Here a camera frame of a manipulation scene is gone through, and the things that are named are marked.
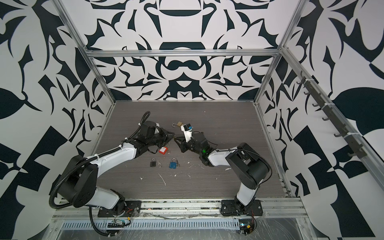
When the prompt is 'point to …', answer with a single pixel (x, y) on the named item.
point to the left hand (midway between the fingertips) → (176, 131)
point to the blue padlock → (174, 163)
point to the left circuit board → (116, 223)
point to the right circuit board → (246, 225)
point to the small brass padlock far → (179, 123)
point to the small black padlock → (153, 163)
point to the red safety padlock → (163, 150)
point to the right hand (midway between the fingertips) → (175, 138)
